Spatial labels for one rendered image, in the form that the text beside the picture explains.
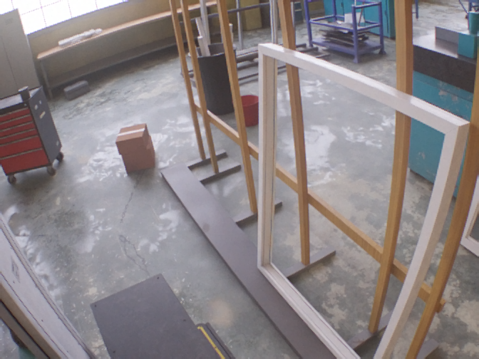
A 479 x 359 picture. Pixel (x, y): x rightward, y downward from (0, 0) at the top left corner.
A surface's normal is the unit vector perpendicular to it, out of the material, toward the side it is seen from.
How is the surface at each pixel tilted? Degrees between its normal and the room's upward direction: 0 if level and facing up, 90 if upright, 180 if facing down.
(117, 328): 0
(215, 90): 94
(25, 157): 90
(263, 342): 0
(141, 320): 0
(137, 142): 90
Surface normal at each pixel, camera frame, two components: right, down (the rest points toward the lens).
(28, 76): 0.46, 0.42
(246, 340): -0.14, -0.83
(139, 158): 0.18, 0.51
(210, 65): -0.08, 0.60
